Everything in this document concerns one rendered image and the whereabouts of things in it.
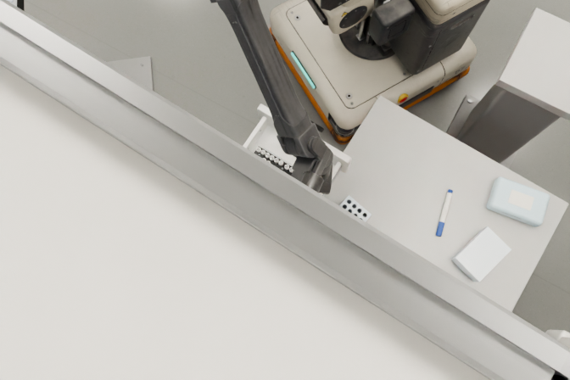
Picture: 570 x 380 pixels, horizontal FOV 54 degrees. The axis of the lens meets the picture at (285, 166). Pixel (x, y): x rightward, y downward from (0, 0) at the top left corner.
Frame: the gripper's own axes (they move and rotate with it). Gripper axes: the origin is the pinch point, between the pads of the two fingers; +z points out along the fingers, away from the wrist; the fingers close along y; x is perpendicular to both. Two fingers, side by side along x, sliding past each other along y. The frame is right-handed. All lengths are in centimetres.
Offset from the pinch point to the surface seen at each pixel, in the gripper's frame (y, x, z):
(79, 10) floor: -101, -117, 93
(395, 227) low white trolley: 5.0, 23.7, 21.2
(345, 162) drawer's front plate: -7.4, 7.2, 4.6
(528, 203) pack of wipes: -4, 59, 16
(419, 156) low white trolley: -16.5, 29.5, 20.0
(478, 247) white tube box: 9.3, 45.3, 16.0
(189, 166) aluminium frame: 29, -10, -100
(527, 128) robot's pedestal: -40, 72, 47
